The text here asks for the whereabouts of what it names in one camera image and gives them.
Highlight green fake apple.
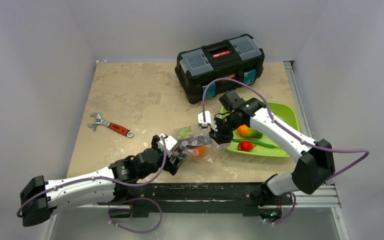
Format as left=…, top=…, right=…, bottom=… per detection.
left=176, top=127, right=194, bottom=139

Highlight red handled adjustable wrench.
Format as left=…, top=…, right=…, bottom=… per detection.
left=87, top=112, right=135, bottom=138

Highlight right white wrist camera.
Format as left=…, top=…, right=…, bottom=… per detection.
left=197, top=110, right=217, bottom=131

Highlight clear zip top bag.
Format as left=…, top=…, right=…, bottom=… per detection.
left=171, top=125, right=229, bottom=163

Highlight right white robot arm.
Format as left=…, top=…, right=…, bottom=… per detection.
left=210, top=90, right=335, bottom=204

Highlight green orange fake mango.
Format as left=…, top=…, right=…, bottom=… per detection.
left=236, top=124, right=263, bottom=139

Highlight purple cable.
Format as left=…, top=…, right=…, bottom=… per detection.
left=201, top=77, right=371, bottom=226
left=16, top=134, right=168, bottom=234

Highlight black metal base frame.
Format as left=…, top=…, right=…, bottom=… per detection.
left=79, top=181, right=340, bottom=220

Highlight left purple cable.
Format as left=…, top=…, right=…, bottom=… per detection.
left=16, top=134, right=168, bottom=234

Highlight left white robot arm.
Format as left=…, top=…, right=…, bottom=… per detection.
left=16, top=148, right=184, bottom=227

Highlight green fake bean pod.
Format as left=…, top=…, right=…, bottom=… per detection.
left=232, top=138, right=278, bottom=148

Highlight dark purple fake grapes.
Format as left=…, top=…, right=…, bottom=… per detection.
left=175, top=135, right=213, bottom=157

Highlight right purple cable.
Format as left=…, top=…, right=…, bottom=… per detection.
left=201, top=77, right=371, bottom=226

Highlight black plastic toolbox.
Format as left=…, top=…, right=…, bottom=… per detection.
left=174, top=34, right=265, bottom=104

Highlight green plastic tray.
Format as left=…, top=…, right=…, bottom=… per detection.
left=219, top=99, right=301, bottom=159

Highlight orange fake fruit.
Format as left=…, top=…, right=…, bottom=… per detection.
left=191, top=146, right=207, bottom=158

